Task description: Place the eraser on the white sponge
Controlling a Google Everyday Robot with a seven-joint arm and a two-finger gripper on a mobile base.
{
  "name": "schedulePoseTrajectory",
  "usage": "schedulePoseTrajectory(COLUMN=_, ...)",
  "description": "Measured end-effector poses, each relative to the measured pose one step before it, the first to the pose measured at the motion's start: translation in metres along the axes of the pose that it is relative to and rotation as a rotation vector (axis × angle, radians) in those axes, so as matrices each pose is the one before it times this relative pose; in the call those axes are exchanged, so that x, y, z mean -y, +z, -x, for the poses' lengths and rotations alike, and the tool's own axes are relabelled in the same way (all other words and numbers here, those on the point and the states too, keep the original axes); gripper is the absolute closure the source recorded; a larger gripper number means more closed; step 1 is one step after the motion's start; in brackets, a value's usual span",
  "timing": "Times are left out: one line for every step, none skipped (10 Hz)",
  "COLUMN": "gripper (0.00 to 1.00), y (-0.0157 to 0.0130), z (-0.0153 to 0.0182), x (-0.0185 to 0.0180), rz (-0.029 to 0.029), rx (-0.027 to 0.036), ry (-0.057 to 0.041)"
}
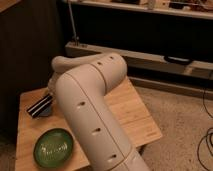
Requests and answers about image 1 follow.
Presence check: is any black white striped gripper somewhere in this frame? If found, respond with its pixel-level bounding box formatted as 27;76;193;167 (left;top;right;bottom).
27;94;53;118

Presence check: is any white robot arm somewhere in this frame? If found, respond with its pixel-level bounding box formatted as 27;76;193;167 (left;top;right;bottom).
27;53;149;171

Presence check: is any green glass bowl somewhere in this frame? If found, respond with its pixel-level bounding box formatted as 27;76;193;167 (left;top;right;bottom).
33;128;74;168

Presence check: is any metal pole stand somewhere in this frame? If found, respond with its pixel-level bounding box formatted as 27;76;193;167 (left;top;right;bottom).
68;0;79;46

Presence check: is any wooden shelf unit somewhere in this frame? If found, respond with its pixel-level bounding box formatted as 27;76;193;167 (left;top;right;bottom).
71;0;213;78

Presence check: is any black handle on shelf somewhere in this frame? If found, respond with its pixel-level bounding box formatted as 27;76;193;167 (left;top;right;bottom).
164;56;193;65

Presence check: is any black cable on floor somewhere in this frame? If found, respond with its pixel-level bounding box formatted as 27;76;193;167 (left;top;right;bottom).
196;71;213;171

